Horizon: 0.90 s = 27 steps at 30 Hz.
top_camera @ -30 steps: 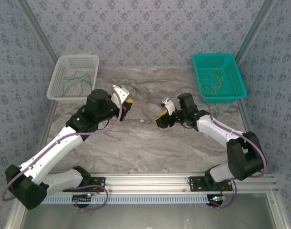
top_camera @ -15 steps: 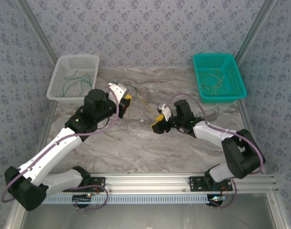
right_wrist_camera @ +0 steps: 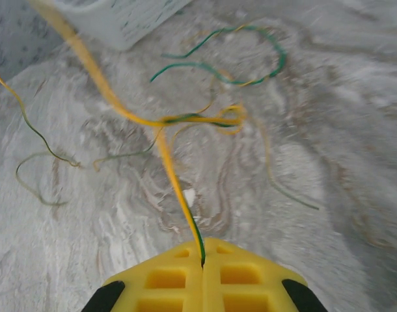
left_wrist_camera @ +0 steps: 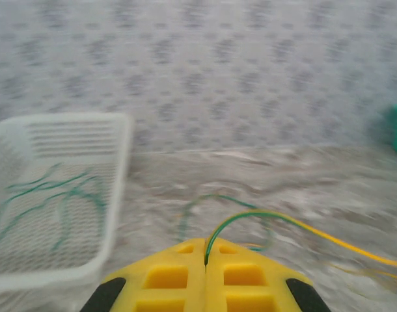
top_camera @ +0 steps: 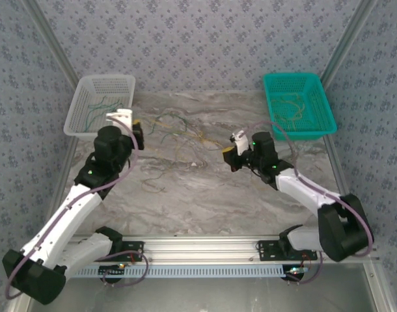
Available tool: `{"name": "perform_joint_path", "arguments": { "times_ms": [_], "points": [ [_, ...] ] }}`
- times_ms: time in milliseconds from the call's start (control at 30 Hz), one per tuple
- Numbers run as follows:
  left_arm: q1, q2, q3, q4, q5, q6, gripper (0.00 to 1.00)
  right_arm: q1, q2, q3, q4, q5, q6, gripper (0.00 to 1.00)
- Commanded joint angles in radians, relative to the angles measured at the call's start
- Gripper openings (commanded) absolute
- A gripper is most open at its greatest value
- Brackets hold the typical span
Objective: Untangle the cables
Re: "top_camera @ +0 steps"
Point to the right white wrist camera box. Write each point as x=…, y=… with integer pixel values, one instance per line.
x=240, y=143

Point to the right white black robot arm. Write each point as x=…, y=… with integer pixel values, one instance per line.
x=335, y=234

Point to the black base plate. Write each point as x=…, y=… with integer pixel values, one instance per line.
x=138, y=245
x=267, y=252

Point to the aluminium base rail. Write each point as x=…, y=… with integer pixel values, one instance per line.
x=201, y=250

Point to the grey metal panel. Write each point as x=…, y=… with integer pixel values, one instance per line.
x=201, y=295

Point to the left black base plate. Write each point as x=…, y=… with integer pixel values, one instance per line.
x=138, y=245

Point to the small black controller board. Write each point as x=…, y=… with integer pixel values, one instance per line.
x=294, y=274
x=109, y=270

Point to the white plastic basket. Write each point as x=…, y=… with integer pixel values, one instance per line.
x=97, y=87

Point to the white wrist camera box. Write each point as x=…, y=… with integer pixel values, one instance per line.
x=120, y=115
x=240, y=143

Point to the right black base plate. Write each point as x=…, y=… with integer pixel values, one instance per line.
x=267, y=252

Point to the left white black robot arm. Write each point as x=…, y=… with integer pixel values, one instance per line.
x=65, y=224

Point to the teal plastic basket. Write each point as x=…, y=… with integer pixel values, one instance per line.
x=299, y=81

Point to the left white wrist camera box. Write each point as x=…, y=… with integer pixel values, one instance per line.
x=120, y=115

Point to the aluminium frame post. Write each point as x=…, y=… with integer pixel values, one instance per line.
x=51, y=35
x=350, y=35

